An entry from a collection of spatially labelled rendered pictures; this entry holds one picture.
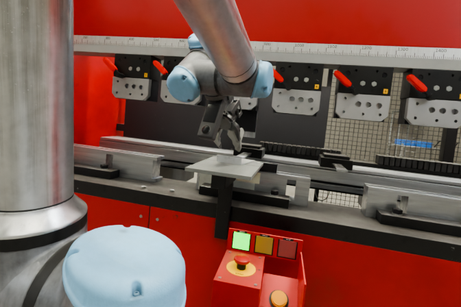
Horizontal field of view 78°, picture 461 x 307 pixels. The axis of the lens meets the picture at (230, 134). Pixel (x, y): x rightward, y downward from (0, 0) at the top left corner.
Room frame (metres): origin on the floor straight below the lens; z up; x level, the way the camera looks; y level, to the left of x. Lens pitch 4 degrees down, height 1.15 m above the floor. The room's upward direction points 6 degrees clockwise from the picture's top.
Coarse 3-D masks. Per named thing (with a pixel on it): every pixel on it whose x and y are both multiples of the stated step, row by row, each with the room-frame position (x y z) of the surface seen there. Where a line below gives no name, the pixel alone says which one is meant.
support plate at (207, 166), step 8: (208, 160) 0.90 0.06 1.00; (192, 168) 0.75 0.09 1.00; (200, 168) 0.76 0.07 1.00; (208, 168) 0.77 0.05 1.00; (216, 168) 0.78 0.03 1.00; (224, 168) 0.79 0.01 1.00; (232, 168) 0.80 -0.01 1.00; (240, 168) 0.82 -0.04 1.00; (248, 168) 0.83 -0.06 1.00; (256, 168) 0.84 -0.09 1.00; (224, 176) 0.73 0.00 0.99; (232, 176) 0.72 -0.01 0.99; (240, 176) 0.72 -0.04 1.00; (248, 176) 0.71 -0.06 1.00
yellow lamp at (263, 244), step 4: (260, 236) 0.75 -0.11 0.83; (256, 240) 0.75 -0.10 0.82; (260, 240) 0.75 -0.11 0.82; (264, 240) 0.75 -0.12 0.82; (268, 240) 0.74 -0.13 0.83; (272, 240) 0.74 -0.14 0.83; (256, 244) 0.75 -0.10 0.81; (260, 244) 0.75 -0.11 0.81; (264, 244) 0.75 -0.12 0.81; (268, 244) 0.74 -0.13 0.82; (256, 248) 0.75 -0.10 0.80; (260, 248) 0.75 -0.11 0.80; (264, 248) 0.75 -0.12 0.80; (268, 248) 0.74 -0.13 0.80; (260, 252) 0.75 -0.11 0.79; (264, 252) 0.75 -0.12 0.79; (268, 252) 0.74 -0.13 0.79
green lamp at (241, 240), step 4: (236, 232) 0.76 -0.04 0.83; (236, 236) 0.76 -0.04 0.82; (240, 236) 0.76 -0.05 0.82; (244, 236) 0.76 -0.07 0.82; (248, 236) 0.75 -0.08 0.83; (236, 240) 0.76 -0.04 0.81; (240, 240) 0.76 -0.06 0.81; (244, 240) 0.76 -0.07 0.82; (248, 240) 0.75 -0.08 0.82; (236, 244) 0.76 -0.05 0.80; (240, 244) 0.76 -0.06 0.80; (244, 244) 0.76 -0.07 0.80; (248, 244) 0.75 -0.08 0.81; (236, 248) 0.76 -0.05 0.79; (240, 248) 0.76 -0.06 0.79; (244, 248) 0.76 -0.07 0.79; (248, 248) 0.75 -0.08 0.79
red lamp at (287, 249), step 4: (280, 240) 0.74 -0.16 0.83; (280, 244) 0.74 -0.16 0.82; (284, 244) 0.74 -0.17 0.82; (288, 244) 0.74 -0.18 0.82; (292, 244) 0.73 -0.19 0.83; (280, 248) 0.74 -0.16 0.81; (284, 248) 0.74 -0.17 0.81; (288, 248) 0.73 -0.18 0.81; (292, 248) 0.73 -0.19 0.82; (280, 252) 0.74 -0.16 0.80; (284, 252) 0.74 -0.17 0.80; (288, 252) 0.73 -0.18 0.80; (292, 252) 0.73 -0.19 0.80; (284, 256) 0.74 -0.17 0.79; (288, 256) 0.73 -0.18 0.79; (292, 256) 0.73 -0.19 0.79
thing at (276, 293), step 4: (276, 292) 0.67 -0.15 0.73; (280, 292) 0.67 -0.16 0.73; (272, 296) 0.66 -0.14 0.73; (276, 296) 0.66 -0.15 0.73; (280, 296) 0.66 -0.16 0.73; (284, 296) 0.66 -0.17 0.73; (272, 300) 0.65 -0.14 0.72; (276, 300) 0.65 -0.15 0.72; (280, 300) 0.65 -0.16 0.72; (284, 300) 0.65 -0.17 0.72; (272, 304) 0.65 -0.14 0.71; (276, 304) 0.64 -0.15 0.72; (280, 304) 0.64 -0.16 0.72; (284, 304) 0.64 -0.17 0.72
